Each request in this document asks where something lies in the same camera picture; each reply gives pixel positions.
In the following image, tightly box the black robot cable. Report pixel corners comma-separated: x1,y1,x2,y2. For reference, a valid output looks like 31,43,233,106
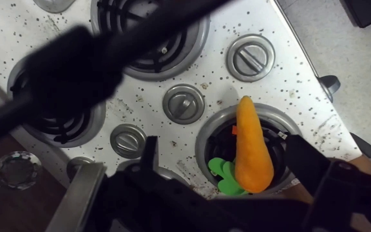
0,0,234,153

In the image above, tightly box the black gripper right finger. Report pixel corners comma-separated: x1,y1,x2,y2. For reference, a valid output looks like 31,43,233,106
284,135,371,232

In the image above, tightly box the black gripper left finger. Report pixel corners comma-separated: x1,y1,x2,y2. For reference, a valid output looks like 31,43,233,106
85,136,221,232

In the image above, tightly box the wooden toy kitchen unit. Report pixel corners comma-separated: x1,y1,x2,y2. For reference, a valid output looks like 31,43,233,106
0,0,371,232

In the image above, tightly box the orange carrot plush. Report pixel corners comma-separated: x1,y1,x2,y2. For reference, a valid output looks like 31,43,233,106
206,95,277,199

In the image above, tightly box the silver stove knob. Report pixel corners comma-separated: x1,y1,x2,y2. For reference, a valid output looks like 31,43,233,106
161,83,206,127
225,33,277,84
65,156,95,182
108,123,148,160

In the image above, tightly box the hanging toy ladle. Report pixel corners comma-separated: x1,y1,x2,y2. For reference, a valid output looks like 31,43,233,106
0,150,43,193

